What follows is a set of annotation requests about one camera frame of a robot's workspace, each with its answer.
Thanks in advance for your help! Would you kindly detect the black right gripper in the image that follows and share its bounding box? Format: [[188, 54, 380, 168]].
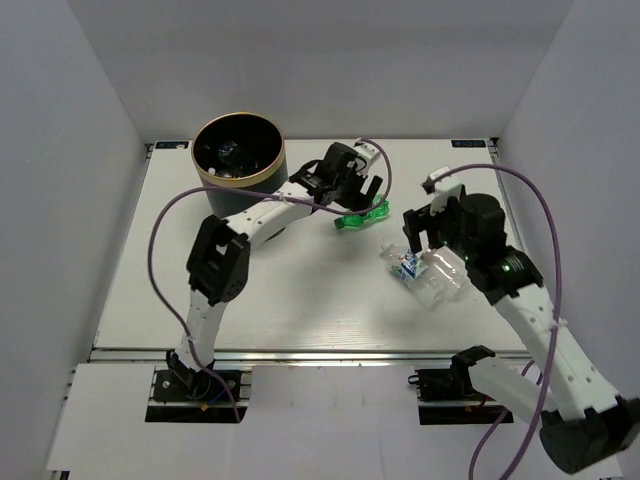
[[403, 194, 477, 262]]

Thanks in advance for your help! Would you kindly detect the aluminium right table rail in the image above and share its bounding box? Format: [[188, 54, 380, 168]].
[[489, 137, 556, 341]]

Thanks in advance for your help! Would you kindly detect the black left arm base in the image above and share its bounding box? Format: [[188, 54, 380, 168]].
[[145, 369, 251, 424]]

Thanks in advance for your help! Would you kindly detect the dark bin with gold rim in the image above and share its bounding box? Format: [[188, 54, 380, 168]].
[[191, 112, 288, 218]]

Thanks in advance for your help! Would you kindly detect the clear bottle green-blue label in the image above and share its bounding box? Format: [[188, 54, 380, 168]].
[[380, 243, 445, 310]]

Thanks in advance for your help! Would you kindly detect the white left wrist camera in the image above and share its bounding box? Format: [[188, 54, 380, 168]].
[[353, 138, 382, 178]]

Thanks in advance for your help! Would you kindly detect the aluminium front table rail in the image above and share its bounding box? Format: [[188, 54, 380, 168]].
[[88, 347, 521, 369]]

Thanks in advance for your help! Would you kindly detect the blue logo sticker right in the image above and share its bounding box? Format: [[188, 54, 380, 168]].
[[451, 139, 486, 148]]

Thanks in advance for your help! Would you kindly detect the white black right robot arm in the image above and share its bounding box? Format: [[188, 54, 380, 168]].
[[403, 193, 639, 474]]

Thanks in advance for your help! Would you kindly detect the crushed Aquarius bottle blue label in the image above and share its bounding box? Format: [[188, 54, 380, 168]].
[[207, 167, 245, 179]]

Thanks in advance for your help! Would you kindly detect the blue logo sticker left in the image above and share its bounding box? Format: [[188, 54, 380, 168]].
[[154, 141, 189, 150]]

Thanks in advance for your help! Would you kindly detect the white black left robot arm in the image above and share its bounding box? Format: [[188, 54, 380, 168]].
[[167, 139, 388, 399]]

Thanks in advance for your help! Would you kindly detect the green Sprite bottle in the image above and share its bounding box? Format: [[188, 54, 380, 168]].
[[333, 200, 390, 231]]

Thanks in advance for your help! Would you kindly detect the aluminium table rail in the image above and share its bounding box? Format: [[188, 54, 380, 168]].
[[489, 137, 556, 341], [88, 347, 521, 369]]

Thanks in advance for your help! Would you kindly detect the wide clear plastic bottle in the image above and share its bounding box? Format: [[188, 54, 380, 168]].
[[421, 246, 470, 302]]

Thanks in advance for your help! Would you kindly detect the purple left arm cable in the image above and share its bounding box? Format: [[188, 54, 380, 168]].
[[148, 137, 392, 422]]

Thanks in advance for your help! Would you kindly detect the blue logo sticker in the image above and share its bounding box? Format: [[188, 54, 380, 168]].
[[451, 139, 486, 148], [154, 141, 189, 150]]

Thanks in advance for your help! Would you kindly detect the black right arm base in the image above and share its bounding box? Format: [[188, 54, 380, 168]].
[[407, 369, 503, 426]]

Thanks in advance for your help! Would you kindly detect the clear bottle dark blue label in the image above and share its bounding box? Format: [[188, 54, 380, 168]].
[[216, 140, 259, 175]]

